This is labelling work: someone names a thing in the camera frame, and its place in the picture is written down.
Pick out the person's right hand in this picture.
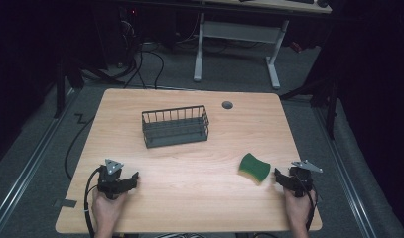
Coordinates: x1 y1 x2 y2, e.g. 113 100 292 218
282 185 319 234

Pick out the grey tape patch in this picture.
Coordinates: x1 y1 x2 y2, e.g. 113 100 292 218
53 197 78 209

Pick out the bundle of black floor cables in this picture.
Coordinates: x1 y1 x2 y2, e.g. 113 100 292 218
83 19 166 90

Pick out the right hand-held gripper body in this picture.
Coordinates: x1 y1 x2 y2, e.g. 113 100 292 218
288 159 324 198

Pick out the black computer tower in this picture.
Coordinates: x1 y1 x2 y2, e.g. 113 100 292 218
118 5 145 44

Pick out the green sponge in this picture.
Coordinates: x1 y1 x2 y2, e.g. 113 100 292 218
238 152 272 183

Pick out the metal floor rail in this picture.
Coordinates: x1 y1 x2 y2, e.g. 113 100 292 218
312 106 378 238
0 88 78 232

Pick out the small red object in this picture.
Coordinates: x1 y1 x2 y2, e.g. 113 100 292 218
289 41 304 54

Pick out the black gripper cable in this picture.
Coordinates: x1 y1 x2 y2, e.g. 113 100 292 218
294 175 320 232
83 166 103 238

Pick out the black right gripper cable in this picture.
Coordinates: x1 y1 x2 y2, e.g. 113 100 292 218
294 175 320 232

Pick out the black metal stand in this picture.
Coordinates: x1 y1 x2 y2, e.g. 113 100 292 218
279 75 339 140
53 56 86 119

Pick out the black floor cable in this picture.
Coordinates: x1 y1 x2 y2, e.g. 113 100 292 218
64 113 96 181

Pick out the dark wire basket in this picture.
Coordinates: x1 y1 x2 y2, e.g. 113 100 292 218
141 104 210 149

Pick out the white-legged desk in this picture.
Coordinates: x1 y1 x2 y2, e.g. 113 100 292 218
193 0 333 90

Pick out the person's left hand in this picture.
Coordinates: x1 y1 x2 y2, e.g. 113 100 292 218
91 188 128 234

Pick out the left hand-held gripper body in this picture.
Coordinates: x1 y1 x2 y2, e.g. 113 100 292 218
96 159 131 200

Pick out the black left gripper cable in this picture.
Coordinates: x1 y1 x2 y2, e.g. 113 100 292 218
83 166 103 238

